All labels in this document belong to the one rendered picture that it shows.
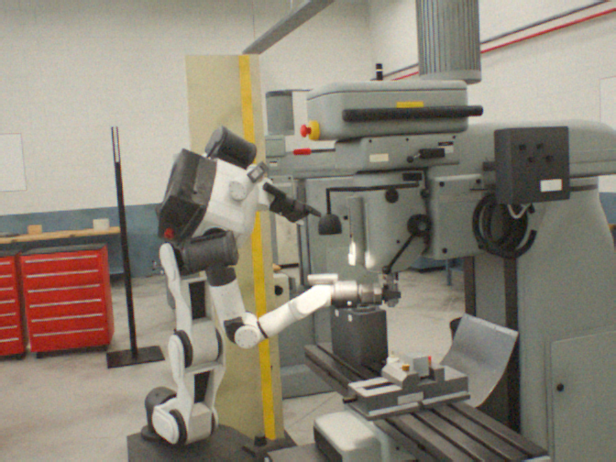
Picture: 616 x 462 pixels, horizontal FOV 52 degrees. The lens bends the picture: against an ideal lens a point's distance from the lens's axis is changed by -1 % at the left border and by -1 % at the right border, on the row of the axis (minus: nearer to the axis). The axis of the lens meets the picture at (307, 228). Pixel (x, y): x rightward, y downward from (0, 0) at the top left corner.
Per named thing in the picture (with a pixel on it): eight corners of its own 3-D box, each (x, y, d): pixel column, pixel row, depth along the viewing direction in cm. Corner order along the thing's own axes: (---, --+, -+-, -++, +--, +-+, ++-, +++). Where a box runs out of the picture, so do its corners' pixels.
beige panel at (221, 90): (213, 474, 351) (179, 48, 329) (201, 445, 389) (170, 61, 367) (302, 455, 368) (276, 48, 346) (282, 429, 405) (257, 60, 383)
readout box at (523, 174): (514, 204, 173) (512, 126, 171) (495, 203, 182) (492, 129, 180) (574, 199, 179) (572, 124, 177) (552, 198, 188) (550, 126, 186)
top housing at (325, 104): (333, 137, 181) (329, 80, 180) (302, 142, 206) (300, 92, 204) (475, 130, 196) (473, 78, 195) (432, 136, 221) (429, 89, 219)
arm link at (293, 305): (332, 301, 200) (295, 323, 201) (333, 298, 209) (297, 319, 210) (322, 282, 201) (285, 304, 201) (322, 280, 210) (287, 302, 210)
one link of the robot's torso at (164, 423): (153, 434, 257) (150, 403, 256) (197, 421, 269) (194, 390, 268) (175, 451, 241) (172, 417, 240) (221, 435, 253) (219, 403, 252)
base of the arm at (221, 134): (198, 160, 220) (216, 156, 211) (208, 128, 224) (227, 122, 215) (232, 180, 229) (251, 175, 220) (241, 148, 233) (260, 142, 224)
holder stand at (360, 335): (360, 366, 230) (357, 311, 228) (332, 351, 250) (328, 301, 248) (389, 359, 236) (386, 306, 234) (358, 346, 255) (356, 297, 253)
